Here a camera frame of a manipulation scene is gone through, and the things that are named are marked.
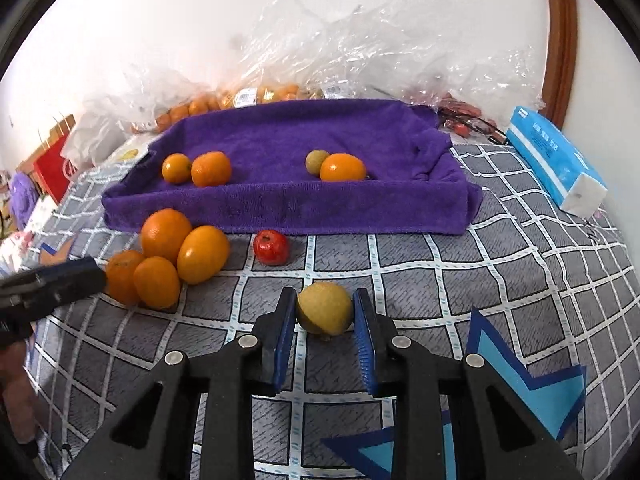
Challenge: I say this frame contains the person's left hand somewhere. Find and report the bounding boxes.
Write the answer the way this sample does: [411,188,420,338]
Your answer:
[0,347,38,461]

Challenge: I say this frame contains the red cherry tomato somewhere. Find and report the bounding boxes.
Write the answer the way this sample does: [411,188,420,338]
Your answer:
[253,230,291,266]

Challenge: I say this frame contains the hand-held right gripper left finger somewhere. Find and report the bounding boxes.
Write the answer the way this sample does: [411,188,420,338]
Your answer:
[60,287,301,480]

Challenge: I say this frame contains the purple plush cloth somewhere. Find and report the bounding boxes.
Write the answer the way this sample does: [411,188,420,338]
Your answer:
[10,172,43,226]

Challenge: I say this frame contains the red paper shopping bag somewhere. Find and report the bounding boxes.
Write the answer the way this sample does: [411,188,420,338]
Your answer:
[17,115,76,203]

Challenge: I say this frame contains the black eyeglasses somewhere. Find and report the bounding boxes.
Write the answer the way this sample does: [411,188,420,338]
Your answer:
[437,107,508,143]

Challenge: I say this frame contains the mandarin orange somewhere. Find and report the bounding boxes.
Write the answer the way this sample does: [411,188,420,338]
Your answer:
[133,256,181,310]
[191,152,233,187]
[106,251,146,306]
[162,154,193,184]
[140,208,193,264]

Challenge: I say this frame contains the grey checked blanket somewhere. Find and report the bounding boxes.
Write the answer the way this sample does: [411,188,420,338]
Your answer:
[20,142,633,480]

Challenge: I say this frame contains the orange star sticker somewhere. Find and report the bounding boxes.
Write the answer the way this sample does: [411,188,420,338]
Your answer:
[40,240,76,266]

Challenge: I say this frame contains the large crumpled clear plastic bag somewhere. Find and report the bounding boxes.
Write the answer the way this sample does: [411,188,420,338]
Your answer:
[235,0,451,106]

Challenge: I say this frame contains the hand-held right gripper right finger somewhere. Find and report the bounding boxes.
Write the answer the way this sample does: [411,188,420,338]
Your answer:
[351,287,586,480]

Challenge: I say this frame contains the yellowish longan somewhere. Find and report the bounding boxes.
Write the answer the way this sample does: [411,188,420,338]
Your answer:
[296,282,354,337]
[305,149,331,178]

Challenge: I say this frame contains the blue tissue pack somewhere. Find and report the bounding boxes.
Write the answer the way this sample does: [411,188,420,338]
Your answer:
[506,106,608,218]

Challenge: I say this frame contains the pile of bagged mandarin oranges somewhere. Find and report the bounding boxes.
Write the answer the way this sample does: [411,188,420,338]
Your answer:
[131,82,321,133]

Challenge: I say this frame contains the purple towel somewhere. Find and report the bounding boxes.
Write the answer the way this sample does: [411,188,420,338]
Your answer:
[101,99,483,237]

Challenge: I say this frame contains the brown wooden door frame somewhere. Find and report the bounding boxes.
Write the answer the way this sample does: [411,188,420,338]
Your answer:
[542,0,581,128]

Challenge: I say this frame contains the blue star sticker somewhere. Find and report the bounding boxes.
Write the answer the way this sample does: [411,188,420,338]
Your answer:
[320,306,587,480]

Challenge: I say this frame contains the pile of bagged cherry tomatoes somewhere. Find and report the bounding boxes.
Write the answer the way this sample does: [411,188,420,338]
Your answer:
[415,87,496,136]

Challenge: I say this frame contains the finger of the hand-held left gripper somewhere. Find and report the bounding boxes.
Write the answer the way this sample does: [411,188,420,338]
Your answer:
[0,256,108,314]

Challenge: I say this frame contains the grey white plastic bag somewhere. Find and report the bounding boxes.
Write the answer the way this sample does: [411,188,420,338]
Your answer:
[65,110,131,166]

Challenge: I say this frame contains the oval orange kumquat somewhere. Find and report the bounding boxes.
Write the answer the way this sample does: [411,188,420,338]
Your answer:
[320,153,367,182]
[176,225,231,285]

